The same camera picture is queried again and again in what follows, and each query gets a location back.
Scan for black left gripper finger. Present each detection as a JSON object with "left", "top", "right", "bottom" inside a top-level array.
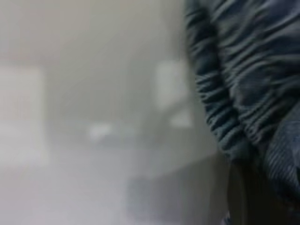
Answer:
[{"left": 228, "top": 161, "right": 261, "bottom": 225}]

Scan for blue denim kids jeans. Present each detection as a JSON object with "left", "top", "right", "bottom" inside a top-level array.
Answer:
[{"left": 184, "top": 0, "right": 300, "bottom": 225}]

